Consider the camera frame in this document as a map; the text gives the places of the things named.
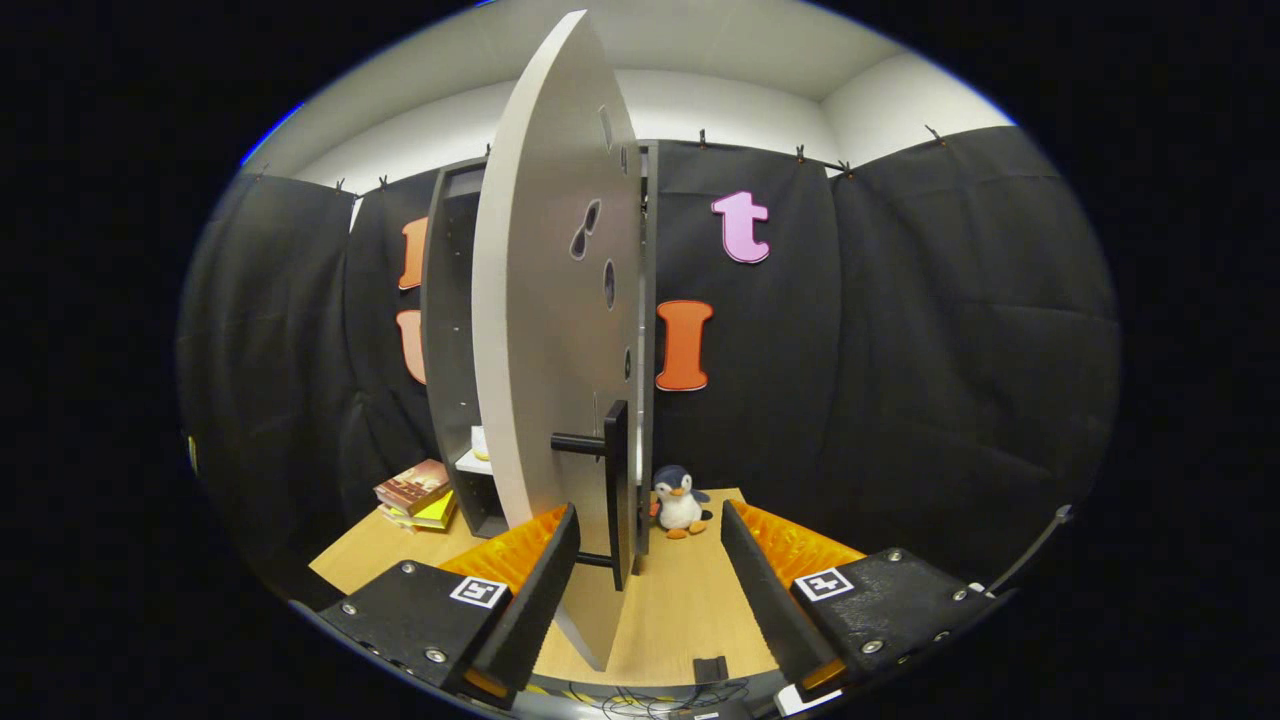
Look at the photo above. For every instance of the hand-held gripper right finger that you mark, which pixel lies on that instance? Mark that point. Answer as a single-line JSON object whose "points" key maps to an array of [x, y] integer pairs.
{"points": [[770, 600]]}

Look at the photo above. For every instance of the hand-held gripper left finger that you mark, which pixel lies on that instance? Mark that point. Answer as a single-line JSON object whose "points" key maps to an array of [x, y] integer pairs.
{"points": [[540, 600]]}

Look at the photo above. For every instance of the white striped shoe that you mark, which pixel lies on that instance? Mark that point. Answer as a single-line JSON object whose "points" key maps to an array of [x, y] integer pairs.
{"points": [[480, 442]]}

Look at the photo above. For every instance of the grey shoe cabinet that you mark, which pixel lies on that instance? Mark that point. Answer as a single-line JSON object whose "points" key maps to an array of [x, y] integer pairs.
{"points": [[445, 350]]}

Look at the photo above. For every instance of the white shoe cabinet door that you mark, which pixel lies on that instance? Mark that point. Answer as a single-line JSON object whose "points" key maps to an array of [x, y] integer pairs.
{"points": [[540, 300]]}

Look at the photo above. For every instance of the white cabinet shelf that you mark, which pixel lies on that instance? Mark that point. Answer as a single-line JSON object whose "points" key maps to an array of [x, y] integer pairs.
{"points": [[475, 466]]}

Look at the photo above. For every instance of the penguin plush toy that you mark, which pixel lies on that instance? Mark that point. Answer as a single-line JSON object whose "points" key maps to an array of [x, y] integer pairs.
{"points": [[680, 505]]}

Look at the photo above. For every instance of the yellow book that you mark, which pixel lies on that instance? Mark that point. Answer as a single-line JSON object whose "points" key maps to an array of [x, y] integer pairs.
{"points": [[437, 512]]}

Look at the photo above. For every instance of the brown cover book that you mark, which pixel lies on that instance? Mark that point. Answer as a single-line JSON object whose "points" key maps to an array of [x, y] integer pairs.
{"points": [[412, 485]]}

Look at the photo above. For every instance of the thin black rod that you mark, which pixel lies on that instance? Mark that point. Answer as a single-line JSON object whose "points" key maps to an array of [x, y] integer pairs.
{"points": [[1041, 540]]}

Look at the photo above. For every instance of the black backdrop cloth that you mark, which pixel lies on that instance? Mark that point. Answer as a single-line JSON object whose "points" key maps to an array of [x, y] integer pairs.
{"points": [[900, 350]]}

